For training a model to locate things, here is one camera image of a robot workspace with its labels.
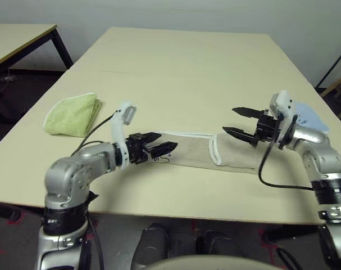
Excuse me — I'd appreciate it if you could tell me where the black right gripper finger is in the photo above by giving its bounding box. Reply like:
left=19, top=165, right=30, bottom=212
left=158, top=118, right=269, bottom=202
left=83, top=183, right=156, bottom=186
left=222, top=126, right=256, bottom=143
left=232, top=106, right=262, bottom=119

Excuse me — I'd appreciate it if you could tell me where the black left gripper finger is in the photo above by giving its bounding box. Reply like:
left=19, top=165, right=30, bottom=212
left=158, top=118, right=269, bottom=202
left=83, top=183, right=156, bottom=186
left=147, top=142, right=179, bottom=160
left=142, top=131, right=162, bottom=144

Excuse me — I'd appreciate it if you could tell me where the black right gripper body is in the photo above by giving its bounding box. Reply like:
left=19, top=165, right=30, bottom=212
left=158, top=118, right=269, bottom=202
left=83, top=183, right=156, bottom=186
left=253, top=109, right=280, bottom=147

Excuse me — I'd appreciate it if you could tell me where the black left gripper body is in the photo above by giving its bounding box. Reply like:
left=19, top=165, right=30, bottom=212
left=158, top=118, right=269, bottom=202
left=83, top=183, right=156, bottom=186
left=125, top=132, right=148, bottom=165

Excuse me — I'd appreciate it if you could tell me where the beige towel with white trim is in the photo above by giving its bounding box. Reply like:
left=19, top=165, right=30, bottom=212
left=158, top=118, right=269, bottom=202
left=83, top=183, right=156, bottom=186
left=152, top=130, right=263, bottom=177

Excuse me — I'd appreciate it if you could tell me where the folded blue towel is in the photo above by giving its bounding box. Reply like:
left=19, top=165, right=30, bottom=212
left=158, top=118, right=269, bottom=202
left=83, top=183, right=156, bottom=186
left=295, top=101, right=330, bottom=133

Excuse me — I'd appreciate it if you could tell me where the folded green towel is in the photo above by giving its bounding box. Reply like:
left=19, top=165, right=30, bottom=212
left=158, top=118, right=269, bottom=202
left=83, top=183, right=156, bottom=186
left=43, top=92, right=103, bottom=138

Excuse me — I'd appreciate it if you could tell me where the black tripod stand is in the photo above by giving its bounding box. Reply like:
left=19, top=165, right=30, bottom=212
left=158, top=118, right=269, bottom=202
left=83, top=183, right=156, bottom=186
left=316, top=42, right=341, bottom=88

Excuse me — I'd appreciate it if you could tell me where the black robot left foot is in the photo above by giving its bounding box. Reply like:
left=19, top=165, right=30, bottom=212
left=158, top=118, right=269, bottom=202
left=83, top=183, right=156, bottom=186
left=133, top=223, right=171, bottom=270

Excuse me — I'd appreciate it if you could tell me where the black robot foot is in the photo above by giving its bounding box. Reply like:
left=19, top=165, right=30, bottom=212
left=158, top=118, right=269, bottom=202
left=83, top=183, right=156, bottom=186
left=133, top=223, right=171, bottom=270
left=195, top=229, right=238, bottom=259

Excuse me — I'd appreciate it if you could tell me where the black robot right foot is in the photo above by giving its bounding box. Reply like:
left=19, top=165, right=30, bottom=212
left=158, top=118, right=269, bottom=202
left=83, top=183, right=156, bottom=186
left=195, top=229, right=238, bottom=259

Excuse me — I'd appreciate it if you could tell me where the grey robot torso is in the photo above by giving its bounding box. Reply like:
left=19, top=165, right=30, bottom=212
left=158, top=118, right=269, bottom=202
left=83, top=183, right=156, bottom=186
left=146, top=254, right=289, bottom=270

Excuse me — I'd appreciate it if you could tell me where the side table with black legs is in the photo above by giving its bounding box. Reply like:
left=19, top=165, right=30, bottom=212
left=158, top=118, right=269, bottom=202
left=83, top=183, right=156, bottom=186
left=0, top=24, right=74, bottom=110

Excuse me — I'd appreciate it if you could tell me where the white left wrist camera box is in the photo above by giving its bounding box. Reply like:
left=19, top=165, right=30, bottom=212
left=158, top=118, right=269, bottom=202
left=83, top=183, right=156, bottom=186
left=110, top=100, right=138, bottom=171

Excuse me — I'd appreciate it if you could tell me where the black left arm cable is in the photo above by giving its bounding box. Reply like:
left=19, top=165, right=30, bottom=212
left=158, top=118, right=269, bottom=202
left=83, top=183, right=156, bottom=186
left=70, top=111, right=117, bottom=270

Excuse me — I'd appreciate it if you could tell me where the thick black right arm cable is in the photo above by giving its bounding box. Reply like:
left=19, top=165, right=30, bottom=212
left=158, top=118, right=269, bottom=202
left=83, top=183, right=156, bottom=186
left=258, top=140, right=316, bottom=191

